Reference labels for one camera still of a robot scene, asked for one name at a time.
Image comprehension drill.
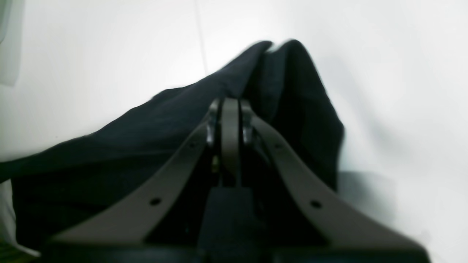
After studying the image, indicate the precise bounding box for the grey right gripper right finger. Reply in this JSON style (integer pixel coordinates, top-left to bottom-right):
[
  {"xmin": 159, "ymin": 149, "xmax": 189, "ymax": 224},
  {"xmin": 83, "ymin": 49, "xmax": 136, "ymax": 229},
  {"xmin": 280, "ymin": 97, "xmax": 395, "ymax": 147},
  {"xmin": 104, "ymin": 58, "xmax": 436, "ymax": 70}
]
[{"xmin": 240, "ymin": 100, "xmax": 421, "ymax": 251}]

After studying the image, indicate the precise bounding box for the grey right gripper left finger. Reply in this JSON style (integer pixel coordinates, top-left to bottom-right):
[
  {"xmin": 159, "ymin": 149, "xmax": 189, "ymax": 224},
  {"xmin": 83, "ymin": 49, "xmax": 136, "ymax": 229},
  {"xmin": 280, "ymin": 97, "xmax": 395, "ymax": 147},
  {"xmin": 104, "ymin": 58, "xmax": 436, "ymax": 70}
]
[{"xmin": 52, "ymin": 99, "xmax": 221, "ymax": 245}]

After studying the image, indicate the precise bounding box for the black T-shirt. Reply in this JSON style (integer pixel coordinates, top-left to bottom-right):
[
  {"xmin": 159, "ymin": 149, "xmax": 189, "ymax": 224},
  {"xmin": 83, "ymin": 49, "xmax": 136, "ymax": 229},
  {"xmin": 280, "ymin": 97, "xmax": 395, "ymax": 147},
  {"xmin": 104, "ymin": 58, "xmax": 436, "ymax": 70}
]
[{"xmin": 0, "ymin": 40, "xmax": 344, "ymax": 250}]

